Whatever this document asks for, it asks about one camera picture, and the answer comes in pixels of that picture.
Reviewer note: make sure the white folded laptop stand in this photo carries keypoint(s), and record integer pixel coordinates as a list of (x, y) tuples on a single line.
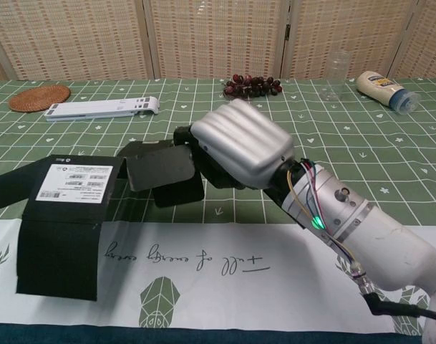
[(96, 109)]

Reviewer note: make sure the clear glass jar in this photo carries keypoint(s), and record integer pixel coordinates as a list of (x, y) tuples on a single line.
[(335, 79)]

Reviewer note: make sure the bunch of dark red grapes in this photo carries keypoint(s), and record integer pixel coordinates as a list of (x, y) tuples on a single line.
[(253, 86)]

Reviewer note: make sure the round brown woven coaster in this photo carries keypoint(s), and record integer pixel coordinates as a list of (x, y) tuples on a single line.
[(38, 99)]

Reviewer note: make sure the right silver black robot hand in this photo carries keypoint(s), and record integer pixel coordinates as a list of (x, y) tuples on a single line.
[(246, 143)]

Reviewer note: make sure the mayonnaise squeeze bottle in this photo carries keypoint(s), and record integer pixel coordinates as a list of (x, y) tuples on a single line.
[(378, 87)]

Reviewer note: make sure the black foldable cardboard box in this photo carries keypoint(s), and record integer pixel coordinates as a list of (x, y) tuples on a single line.
[(60, 251)]

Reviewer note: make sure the green checked tablecloth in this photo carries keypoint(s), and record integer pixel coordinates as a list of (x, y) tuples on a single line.
[(382, 161)]

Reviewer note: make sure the bamboo folding screen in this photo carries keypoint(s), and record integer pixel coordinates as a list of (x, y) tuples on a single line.
[(217, 36)]

